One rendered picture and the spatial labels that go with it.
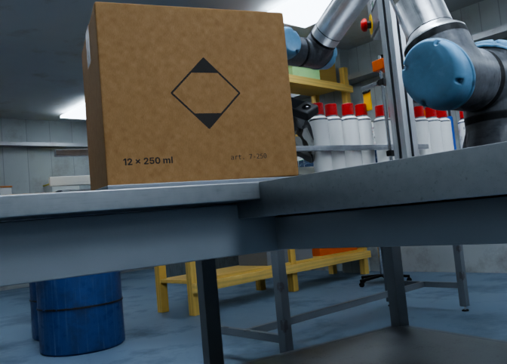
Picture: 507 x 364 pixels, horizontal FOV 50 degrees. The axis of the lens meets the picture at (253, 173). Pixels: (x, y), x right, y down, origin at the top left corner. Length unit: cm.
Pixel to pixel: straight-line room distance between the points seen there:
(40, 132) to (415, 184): 982
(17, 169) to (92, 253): 940
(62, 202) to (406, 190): 31
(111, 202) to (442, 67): 62
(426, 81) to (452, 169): 53
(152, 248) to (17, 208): 15
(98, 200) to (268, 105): 41
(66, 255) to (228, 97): 39
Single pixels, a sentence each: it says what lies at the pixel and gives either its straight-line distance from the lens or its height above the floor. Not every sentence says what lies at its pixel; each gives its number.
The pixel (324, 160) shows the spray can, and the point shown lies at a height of 92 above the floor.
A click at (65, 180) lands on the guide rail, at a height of 91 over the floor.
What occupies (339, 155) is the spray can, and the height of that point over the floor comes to 94.
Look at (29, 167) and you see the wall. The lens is 1004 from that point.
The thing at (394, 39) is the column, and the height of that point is 122.
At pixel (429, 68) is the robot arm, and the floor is 101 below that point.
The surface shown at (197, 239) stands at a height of 77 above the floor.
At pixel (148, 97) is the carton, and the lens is 82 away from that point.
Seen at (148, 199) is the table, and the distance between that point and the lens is 56.
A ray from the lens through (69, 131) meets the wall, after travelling 1040.
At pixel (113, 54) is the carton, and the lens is 83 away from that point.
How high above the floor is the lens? 79
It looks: 5 degrees up
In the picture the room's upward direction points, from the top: 5 degrees counter-clockwise
